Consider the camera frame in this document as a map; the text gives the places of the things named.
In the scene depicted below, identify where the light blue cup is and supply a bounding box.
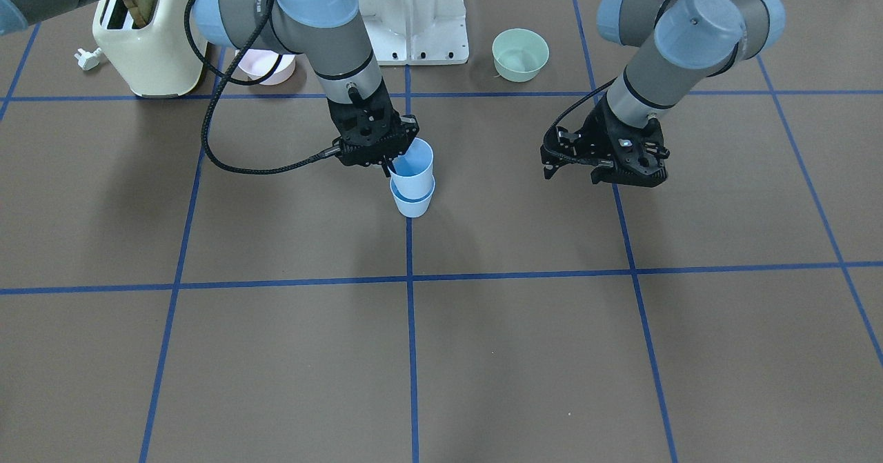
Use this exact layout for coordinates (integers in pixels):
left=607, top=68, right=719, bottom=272
left=389, top=180, right=436, bottom=218
left=391, top=138, right=433, bottom=201

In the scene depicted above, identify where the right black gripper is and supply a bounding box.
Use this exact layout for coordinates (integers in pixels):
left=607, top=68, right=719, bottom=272
left=328, top=83, right=419, bottom=178

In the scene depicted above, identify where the pink plastic bowl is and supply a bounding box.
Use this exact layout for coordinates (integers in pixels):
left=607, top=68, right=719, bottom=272
left=237, top=49, right=297, bottom=86

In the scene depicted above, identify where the toast slice in toaster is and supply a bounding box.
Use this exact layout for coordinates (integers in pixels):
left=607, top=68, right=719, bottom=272
left=123, top=0, right=157, bottom=29

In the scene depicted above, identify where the green plastic bowl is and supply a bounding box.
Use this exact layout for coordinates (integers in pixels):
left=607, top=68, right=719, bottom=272
left=492, top=28, right=550, bottom=83

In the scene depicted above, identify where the white power plug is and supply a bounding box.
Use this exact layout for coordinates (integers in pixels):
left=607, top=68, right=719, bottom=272
left=75, top=48, right=104, bottom=71

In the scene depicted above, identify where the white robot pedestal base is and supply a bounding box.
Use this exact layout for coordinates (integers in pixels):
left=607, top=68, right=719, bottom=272
left=359, top=0, right=470, bottom=65

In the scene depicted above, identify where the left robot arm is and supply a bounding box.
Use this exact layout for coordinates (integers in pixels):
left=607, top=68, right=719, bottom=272
left=540, top=0, right=786, bottom=188

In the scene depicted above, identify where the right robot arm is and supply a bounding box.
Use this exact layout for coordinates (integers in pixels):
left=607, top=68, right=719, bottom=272
left=2, top=0, right=419, bottom=176

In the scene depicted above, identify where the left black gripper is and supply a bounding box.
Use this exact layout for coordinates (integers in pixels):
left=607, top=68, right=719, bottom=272
left=540, top=97, right=671, bottom=188

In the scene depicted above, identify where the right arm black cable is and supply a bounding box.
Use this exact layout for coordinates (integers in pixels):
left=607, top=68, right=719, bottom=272
left=183, top=0, right=342, bottom=175

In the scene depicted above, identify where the cream white toaster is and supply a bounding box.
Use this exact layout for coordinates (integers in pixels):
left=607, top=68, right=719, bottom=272
left=92, top=0, right=203, bottom=99

